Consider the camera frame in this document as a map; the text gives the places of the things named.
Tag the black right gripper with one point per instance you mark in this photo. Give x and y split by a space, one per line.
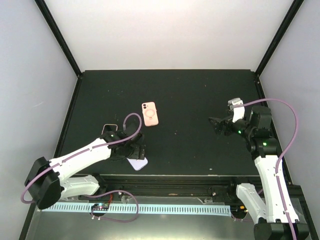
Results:
219 127

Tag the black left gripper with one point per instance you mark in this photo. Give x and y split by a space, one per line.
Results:
136 154

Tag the lilac phone case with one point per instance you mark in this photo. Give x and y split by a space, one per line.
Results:
138 164

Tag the pink phone case with ring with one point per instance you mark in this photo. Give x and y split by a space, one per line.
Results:
149 113

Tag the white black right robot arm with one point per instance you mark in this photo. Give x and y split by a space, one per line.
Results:
274 216

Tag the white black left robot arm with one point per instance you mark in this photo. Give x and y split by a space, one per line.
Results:
49 181

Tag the gold rimmed phone case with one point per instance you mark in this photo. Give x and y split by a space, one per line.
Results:
109 127

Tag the small circuit board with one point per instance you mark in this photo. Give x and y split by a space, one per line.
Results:
100 207

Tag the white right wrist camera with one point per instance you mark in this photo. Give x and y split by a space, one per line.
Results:
236 106

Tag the light blue slotted cable duct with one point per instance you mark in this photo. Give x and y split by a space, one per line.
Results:
156 209

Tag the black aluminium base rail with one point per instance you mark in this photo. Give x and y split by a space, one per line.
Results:
199 186

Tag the right black frame post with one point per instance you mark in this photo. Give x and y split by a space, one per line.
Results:
282 29

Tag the black frame post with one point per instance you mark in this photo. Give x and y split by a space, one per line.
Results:
47 15
282 29

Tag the left black frame post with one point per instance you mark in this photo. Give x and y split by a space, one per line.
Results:
47 15

